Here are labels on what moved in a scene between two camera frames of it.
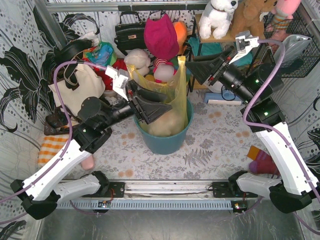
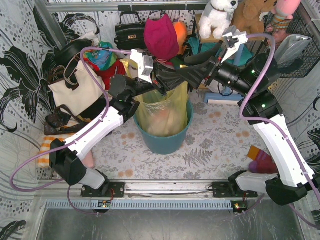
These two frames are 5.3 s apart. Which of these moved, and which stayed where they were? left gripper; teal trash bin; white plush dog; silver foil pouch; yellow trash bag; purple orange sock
Moved: yellow trash bag; left gripper
Stayed: silver foil pouch; purple orange sock; white plush dog; teal trash bin
